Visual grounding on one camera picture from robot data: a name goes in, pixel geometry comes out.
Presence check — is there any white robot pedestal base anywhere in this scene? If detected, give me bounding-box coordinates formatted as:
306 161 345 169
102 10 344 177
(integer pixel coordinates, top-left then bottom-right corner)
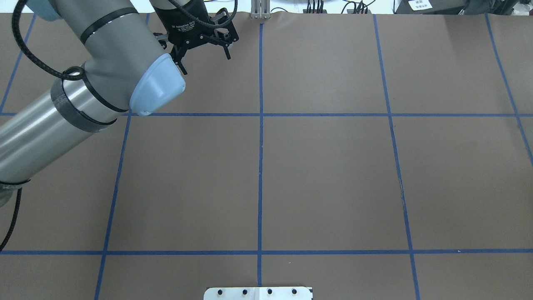
203 286 314 300

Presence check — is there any aluminium frame post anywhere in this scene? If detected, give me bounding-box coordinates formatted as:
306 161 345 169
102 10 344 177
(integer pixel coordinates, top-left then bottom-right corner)
251 0 271 20

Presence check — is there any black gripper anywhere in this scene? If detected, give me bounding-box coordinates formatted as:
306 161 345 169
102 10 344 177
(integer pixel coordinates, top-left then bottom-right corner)
153 0 239 75

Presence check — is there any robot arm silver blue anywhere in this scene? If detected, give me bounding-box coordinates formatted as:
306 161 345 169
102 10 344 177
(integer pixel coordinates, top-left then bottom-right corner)
1 0 239 205

